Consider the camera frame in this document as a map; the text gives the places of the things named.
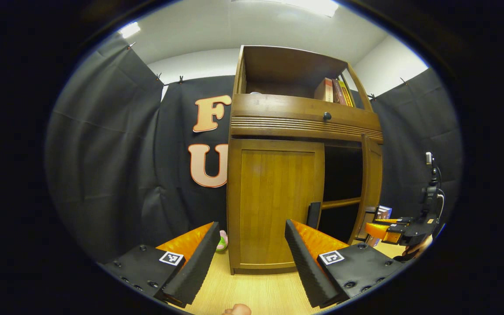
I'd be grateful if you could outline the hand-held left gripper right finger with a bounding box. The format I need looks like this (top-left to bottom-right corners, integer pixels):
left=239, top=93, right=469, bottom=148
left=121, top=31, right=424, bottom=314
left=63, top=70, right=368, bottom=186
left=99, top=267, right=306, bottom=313
left=284, top=219, right=414, bottom=309

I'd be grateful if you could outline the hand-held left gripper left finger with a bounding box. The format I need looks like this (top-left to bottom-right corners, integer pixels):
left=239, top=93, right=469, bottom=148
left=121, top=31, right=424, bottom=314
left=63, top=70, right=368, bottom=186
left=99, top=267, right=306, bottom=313
left=97, top=222, right=221, bottom=309

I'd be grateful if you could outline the wooden shoe cabinet door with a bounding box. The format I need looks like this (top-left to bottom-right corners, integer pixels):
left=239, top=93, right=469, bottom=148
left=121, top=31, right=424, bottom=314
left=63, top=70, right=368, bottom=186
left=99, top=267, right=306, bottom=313
left=228, top=139, right=325, bottom=275
left=349, top=133, right=384, bottom=245

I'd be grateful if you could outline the wooden double-door shoe cabinet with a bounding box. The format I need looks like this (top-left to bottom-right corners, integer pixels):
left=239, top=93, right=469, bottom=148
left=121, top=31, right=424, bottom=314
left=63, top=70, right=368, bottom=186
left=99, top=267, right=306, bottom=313
left=227, top=45, right=385, bottom=275

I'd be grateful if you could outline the wooden cabinet shelf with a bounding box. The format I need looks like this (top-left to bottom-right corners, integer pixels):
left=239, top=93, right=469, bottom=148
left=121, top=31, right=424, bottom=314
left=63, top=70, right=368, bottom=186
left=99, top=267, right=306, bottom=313
left=322, top=198, right=362, bottom=210

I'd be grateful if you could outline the blue book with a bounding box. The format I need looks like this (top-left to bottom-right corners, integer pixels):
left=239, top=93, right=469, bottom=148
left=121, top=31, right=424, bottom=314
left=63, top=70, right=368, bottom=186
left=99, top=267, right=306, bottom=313
left=372, top=206, right=392, bottom=246

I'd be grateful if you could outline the yellow book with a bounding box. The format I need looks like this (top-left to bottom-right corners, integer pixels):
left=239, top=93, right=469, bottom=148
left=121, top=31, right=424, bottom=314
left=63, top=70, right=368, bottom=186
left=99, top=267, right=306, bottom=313
left=338, top=80, right=354, bottom=108

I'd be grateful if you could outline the maroon book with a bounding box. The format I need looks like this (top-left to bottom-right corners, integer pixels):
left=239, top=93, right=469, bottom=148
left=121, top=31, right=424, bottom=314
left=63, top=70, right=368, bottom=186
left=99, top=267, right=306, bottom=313
left=332, top=79, right=347, bottom=105

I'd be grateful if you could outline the black backdrop cloth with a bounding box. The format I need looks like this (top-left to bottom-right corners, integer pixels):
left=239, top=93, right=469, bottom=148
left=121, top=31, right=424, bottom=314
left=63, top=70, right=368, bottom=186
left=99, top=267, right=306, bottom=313
left=44, top=35, right=462, bottom=263

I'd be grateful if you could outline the tan and red book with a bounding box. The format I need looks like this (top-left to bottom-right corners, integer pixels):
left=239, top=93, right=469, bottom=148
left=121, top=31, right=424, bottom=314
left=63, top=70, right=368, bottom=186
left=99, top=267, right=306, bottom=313
left=314, top=77, right=334, bottom=102

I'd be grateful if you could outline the wooden drawer with black knob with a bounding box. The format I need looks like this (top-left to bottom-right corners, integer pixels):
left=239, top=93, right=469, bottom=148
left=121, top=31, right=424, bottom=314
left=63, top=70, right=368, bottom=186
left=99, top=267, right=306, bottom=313
left=230, top=93, right=384, bottom=144

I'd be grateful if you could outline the large ceiling light panel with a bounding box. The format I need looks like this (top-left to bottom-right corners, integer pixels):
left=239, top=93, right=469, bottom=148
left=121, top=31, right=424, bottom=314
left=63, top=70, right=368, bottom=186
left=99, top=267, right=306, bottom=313
left=234, top=0, right=340, bottom=18

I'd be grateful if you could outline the small ceiling light panel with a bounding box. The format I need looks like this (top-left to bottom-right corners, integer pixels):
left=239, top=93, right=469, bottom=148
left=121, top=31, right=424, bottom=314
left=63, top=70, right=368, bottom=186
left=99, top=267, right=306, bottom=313
left=119, top=21, right=141, bottom=39

